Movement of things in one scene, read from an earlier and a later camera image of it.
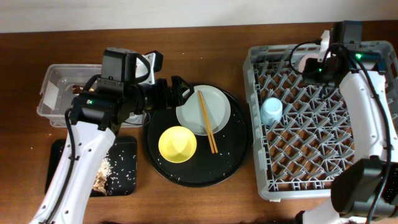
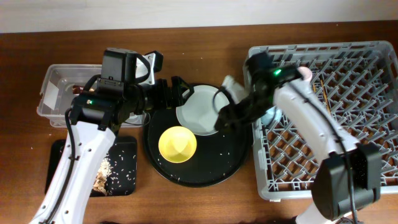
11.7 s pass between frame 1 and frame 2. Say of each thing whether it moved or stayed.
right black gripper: moved
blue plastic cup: stayed
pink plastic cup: moved
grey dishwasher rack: stayed
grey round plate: stayed
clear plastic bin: stayed
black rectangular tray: stayed
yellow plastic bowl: stayed
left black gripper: stayed
